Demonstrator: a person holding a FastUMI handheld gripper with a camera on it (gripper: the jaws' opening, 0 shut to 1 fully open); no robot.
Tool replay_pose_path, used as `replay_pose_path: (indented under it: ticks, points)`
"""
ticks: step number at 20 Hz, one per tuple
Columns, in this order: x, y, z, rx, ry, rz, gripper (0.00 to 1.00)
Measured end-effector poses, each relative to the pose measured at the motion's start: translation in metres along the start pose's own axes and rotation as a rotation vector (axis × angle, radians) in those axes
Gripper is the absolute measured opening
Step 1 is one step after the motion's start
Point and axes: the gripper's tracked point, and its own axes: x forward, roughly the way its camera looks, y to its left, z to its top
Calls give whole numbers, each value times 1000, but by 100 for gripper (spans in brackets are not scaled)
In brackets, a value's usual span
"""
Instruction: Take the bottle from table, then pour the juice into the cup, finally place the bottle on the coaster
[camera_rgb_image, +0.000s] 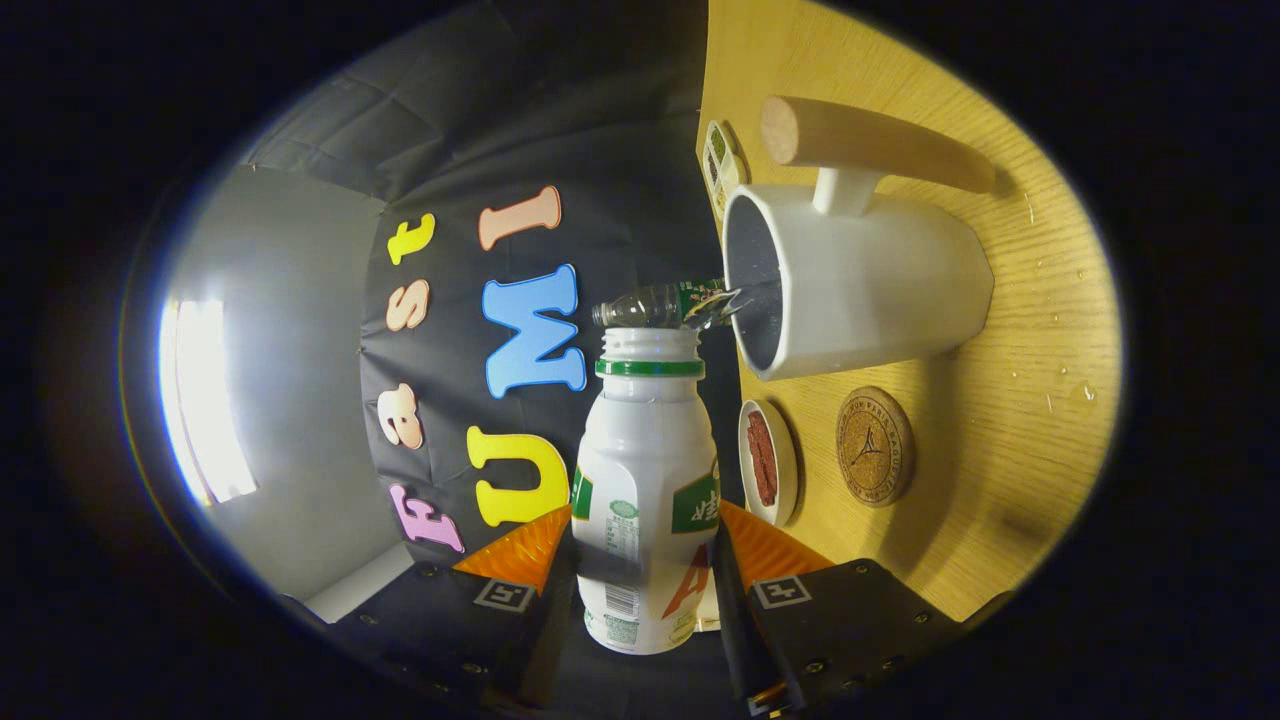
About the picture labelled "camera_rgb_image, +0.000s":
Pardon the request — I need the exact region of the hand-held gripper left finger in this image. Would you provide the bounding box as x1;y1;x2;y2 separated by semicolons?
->
330;503;579;716

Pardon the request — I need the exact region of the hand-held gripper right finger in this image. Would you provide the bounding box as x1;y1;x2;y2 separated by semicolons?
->
712;498;966;719

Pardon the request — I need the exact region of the white juice bottle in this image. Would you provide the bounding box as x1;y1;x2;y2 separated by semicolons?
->
572;327;721;656

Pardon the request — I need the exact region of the round cork coaster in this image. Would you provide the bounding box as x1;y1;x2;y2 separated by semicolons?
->
836;386;916;508

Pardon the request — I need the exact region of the white cup with wooden handle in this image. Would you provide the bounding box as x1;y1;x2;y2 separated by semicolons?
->
722;95;998;382

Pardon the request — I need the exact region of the clear plastic water bottle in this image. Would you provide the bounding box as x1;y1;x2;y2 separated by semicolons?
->
592;279;746;331

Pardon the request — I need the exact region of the round white plate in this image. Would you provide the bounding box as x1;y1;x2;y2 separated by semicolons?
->
738;399;799;528

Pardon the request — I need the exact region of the wooden table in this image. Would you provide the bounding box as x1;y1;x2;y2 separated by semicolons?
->
695;0;1126;623

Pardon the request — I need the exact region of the white divided dish with beans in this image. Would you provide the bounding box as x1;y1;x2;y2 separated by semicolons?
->
703;120;751;223

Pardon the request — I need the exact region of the black backdrop cloth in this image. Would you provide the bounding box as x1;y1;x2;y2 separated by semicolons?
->
240;0;746;571

